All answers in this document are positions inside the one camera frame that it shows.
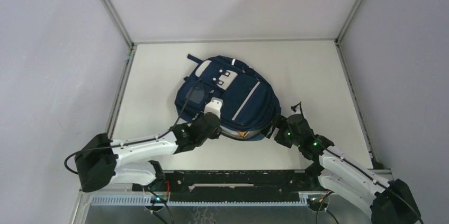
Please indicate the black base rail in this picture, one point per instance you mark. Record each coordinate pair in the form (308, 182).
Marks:
(228, 187)

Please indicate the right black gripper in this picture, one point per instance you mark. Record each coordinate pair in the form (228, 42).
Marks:
(280, 123)

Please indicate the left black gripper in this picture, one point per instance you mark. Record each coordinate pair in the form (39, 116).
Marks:
(214, 133)

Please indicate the yellow Little Prince book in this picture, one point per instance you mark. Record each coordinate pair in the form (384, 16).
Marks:
(242, 134)

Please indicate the navy blue student backpack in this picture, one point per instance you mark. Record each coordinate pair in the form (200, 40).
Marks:
(249, 101)

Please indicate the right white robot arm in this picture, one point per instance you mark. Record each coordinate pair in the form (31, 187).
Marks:
(381, 199)

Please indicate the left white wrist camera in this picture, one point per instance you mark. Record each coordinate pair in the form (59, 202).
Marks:
(214, 107)

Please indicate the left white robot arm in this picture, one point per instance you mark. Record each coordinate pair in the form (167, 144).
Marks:
(103, 161)

